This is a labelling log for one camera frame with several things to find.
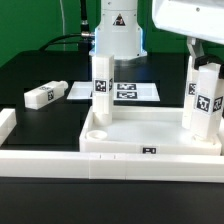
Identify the marker tag sheet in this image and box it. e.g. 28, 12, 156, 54
67, 82, 160, 102

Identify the white desk top tray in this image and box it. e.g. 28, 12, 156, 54
79, 106, 222, 156

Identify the black cable with connector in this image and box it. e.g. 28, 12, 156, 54
38, 0, 97, 52

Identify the white left fence block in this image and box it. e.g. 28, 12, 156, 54
0, 108, 17, 146

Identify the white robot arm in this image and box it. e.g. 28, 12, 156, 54
89, 0, 224, 65

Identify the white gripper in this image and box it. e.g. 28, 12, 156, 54
152, 0, 224, 70

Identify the white thin cable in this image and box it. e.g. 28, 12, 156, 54
59, 0, 67, 52

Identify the white front fence bar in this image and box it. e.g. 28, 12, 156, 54
0, 150, 224, 183

